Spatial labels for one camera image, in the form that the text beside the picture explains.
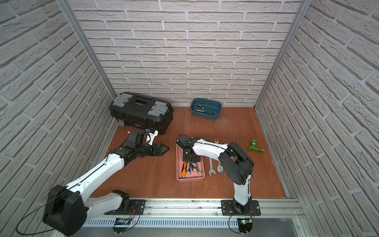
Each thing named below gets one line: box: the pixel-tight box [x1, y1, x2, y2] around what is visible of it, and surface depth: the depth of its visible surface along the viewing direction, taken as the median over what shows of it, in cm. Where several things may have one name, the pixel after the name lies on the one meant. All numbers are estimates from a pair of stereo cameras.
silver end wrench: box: [190, 162, 202, 176], surface depth 89 cm
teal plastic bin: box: [190, 97, 223, 120], surface depth 119 cm
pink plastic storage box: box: [176, 143, 206, 183], surface depth 87 cm
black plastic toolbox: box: [109, 92, 175, 135], surface depth 98 cm
